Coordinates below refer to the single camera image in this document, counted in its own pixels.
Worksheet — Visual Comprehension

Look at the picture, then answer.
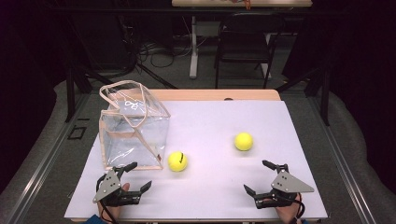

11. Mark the wooden desk with white legs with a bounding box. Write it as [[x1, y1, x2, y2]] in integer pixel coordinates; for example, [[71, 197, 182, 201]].
[[171, 0, 313, 79]]

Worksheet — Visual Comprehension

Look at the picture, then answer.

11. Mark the person's right hand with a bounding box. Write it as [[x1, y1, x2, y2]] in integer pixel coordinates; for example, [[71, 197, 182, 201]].
[[274, 192, 304, 224]]

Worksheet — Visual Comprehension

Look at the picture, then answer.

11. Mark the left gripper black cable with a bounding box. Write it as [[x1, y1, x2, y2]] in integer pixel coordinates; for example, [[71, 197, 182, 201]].
[[98, 199, 119, 224]]

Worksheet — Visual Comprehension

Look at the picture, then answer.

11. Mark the clear plastic tote bag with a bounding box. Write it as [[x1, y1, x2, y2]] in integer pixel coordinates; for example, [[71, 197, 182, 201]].
[[98, 79, 172, 172]]

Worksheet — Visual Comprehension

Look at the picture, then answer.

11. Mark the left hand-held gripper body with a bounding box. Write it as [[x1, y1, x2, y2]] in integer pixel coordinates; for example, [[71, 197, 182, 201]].
[[92, 167, 144, 209]]

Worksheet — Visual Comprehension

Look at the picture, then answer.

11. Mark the aluminium floor rail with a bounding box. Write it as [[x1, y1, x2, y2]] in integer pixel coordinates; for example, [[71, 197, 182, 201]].
[[306, 92, 379, 224], [3, 92, 92, 224]]

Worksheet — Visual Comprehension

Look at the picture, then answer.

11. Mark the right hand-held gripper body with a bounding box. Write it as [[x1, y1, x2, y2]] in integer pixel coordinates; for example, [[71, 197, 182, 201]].
[[253, 169, 316, 210]]

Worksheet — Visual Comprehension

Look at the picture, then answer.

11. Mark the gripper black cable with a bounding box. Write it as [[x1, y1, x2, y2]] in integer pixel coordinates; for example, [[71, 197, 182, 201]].
[[290, 199, 306, 224], [98, 199, 119, 224]]

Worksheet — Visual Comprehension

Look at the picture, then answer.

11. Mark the black metal stand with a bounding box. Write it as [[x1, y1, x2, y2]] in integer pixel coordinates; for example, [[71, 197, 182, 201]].
[[275, 64, 332, 127], [64, 59, 108, 123]]

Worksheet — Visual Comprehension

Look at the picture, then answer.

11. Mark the yellow tennis ball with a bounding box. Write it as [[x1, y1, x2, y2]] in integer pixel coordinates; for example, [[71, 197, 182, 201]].
[[233, 132, 254, 152], [167, 151, 189, 173]]

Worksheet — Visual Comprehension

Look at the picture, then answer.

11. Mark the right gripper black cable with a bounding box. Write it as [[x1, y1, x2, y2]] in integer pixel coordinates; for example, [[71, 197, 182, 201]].
[[290, 199, 306, 224]]

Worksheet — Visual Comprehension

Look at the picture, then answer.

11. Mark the white table mat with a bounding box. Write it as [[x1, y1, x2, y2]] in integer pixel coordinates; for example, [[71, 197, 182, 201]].
[[64, 100, 329, 220]]

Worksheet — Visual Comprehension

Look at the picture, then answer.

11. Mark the bundle of floor cables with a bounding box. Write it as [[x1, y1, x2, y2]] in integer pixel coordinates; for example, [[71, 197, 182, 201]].
[[136, 34, 194, 69]]

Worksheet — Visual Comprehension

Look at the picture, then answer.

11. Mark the black folding chair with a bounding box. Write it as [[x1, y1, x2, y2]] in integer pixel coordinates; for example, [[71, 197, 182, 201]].
[[213, 12, 286, 91]]

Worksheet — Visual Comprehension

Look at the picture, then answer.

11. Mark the person's left hand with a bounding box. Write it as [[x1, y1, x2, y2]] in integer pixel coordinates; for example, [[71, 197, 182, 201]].
[[97, 182, 131, 224]]

